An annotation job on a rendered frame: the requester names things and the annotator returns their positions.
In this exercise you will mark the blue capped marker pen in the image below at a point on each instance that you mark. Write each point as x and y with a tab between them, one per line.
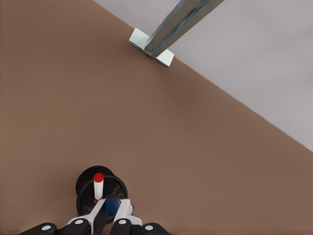
112	206

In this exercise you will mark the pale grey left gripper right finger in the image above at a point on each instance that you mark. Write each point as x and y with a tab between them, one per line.
126	210

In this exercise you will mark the silver frame post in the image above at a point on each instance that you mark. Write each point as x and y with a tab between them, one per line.
171	27

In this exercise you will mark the black mesh pen holder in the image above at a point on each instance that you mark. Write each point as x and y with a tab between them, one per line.
85	181

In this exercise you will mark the silver post foot plate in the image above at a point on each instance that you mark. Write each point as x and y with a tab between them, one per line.
140	39

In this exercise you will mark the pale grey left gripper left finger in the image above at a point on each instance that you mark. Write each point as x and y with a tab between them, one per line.
94	214

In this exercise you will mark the red capped white marker pen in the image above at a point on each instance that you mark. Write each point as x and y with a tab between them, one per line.
98	186

